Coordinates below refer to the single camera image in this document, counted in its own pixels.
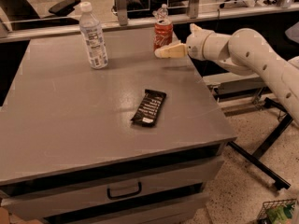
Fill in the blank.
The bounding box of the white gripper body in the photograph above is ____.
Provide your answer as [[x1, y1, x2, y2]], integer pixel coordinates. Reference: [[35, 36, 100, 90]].
[[186, 29, 229, 61]]

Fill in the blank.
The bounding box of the red coke can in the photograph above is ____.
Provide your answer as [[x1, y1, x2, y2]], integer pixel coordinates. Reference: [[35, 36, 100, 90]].
[[153, 20, 173, 49]]

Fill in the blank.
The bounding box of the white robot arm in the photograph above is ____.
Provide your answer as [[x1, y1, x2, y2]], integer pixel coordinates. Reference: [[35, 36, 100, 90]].
[[155, 24, 299, 123]]

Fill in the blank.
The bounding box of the small background water bottle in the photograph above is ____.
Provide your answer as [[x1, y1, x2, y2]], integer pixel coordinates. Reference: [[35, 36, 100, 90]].
[[152, 4, 168, 20]]

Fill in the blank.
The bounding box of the clear plastic water bottle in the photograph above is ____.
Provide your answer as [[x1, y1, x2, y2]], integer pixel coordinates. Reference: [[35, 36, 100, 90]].
[[79, 2, 108, 69]]

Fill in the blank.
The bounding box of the black snack bar wrapper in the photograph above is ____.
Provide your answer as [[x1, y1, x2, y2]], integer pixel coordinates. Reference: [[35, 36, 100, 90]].
[[131, 89, 166, 127]]

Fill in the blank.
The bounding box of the grey drawer cabinet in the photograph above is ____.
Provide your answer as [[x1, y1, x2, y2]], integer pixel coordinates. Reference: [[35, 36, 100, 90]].
[[0, 29, 235, 224]]

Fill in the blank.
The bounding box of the black office chair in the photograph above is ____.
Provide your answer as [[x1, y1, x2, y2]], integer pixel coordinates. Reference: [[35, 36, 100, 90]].
[[0, 0, 82, 32]]

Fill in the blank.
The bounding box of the black metal floor frame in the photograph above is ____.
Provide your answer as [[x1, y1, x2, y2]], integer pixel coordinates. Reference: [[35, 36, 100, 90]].
[[228, 98, 293, 190]]

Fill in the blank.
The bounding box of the black drawer handle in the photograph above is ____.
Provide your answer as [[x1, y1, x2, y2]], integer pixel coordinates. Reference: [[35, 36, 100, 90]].
[[107, 181, 142, 200]]

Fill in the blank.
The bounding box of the wire basket with green bag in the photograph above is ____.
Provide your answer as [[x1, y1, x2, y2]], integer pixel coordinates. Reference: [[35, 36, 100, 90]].
[[257, 199, 296, 224]]

